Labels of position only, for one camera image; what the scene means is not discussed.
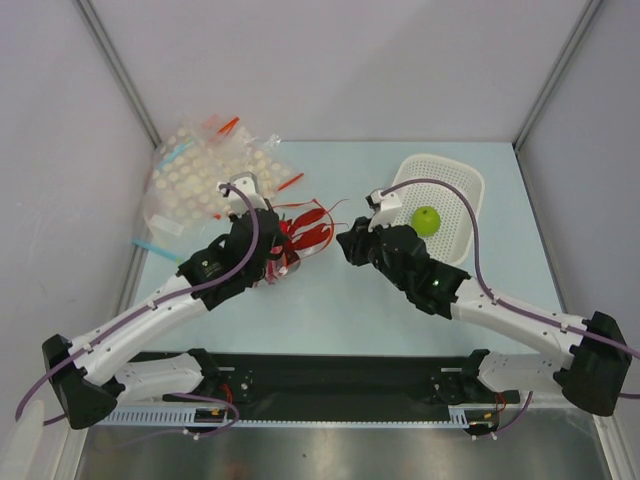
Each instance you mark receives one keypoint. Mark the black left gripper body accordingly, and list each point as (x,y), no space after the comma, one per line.
(258,270)

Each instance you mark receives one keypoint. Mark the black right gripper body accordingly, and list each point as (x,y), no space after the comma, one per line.
(365,246)

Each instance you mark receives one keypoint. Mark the red toy chili pepper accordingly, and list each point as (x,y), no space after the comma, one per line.
(287,247)

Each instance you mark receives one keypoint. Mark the red toy lobster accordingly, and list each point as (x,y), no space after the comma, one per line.
(313,229)

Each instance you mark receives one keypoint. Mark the clear bag with orange zipper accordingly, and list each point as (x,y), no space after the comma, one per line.
(274,183)

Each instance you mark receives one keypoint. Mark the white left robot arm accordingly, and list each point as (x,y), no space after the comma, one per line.
(94,373)

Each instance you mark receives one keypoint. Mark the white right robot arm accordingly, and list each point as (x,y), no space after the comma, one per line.
(581,359)

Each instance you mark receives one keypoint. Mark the pile of clear zip bags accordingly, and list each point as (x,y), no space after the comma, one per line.
(181,196)

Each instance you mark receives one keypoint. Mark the green toy apple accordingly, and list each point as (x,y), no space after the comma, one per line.
(426,221)

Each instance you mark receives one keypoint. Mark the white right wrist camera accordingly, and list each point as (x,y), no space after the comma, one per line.
(385,207)

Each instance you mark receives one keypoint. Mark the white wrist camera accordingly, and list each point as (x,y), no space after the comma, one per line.
(242,192)
(385,207)

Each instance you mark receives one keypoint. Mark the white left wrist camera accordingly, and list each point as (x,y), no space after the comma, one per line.
(242,192)

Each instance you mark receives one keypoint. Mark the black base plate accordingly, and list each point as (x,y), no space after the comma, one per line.
(313,383)

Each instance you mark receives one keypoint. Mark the white slotted cable duct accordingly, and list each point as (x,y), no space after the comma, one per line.
(200,416)

